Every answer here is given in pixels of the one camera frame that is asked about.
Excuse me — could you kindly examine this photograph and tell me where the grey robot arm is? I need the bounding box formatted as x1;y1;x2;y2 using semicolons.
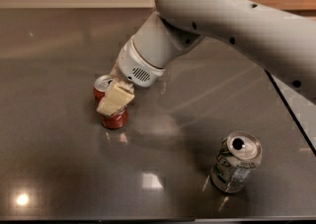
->
97;0;316;115

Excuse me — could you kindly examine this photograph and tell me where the grey side table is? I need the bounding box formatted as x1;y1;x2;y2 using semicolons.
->
266;72;316;155

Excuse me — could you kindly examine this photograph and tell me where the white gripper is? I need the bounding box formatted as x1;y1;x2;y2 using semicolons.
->
97;37;164;115

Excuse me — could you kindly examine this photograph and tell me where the red coke can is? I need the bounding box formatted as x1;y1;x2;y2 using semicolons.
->
93;75;128;129

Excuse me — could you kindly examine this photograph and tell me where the silver green soda can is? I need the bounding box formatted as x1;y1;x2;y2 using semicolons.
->
210;131;263;193

